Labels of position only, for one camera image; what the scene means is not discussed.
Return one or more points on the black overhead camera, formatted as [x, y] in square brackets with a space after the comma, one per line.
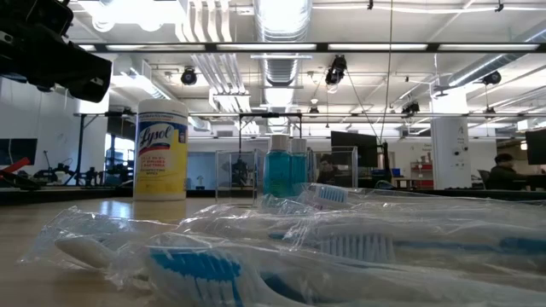
[337, 68]

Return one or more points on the Lysol wipes canister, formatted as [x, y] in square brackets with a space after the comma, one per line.
[158, 162]

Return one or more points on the teal mouthwash bottle white cap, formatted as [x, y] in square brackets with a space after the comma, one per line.
[299, 166]
[277, 170]

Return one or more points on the black monitor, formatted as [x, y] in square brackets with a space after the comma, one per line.
[354, 149]
[536, 147]

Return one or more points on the silver ventilation duct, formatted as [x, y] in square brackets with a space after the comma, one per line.
[283, 68]

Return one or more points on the person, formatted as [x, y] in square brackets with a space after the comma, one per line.
[327, 170]
[505, 172]

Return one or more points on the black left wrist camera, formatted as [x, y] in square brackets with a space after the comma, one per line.
[34, 17]

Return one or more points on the distant black rig frame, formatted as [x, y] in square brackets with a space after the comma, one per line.
[271, 115]

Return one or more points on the white pillar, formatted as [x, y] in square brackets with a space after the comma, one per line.
[450, 153]

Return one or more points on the black ceiling spotlight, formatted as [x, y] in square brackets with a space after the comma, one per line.
[188, 77]
[410, 108]
[492, 78]

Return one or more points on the blue white toothbrush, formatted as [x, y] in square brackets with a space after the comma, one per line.
[85, 251]
[332, 194]
[358, 247]
[196, 268]

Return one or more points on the clear plastic bag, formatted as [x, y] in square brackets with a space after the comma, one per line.
[239, 179]

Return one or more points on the red bar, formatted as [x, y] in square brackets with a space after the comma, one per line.
[15, 165]

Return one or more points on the black wall screen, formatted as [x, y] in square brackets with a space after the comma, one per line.
[17, 151]

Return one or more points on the red storage shelf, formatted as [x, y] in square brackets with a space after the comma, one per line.
[422, 175]

